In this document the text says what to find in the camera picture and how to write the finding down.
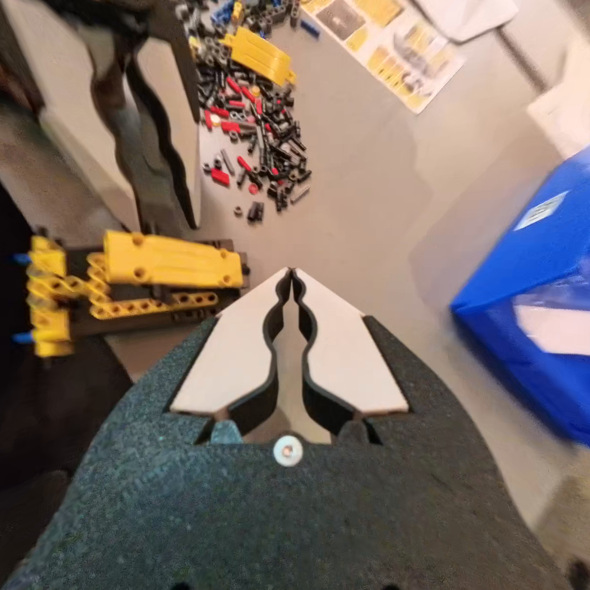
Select blue storage bin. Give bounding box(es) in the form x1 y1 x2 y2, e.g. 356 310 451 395
449 145 590 448

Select yellow curved panel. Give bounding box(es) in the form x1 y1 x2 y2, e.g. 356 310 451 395
220 26 297 87

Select white paper sheets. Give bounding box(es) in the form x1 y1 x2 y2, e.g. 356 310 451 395
410 0 521 43

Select clear plastic bag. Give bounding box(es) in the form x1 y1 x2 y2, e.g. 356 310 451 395
512 277 590 356

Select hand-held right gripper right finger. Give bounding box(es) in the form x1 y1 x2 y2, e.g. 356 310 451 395
292 267 411 422

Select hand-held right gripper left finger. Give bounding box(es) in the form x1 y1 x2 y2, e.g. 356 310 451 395
169 266 293 425

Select black and yellow brick assembly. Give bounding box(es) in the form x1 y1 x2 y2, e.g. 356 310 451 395
11 228 252 358

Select pile of small brick parts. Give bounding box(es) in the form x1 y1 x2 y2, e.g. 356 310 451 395
187 0 321 224

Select illustrated instruction sheet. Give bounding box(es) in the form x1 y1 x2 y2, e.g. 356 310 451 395
300 0 467 115

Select yellow panel with grey shafts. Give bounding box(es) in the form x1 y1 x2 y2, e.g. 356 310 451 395
102 230 245 290

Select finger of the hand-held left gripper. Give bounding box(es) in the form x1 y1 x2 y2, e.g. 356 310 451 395
10 0 160 232
126 43 203 230

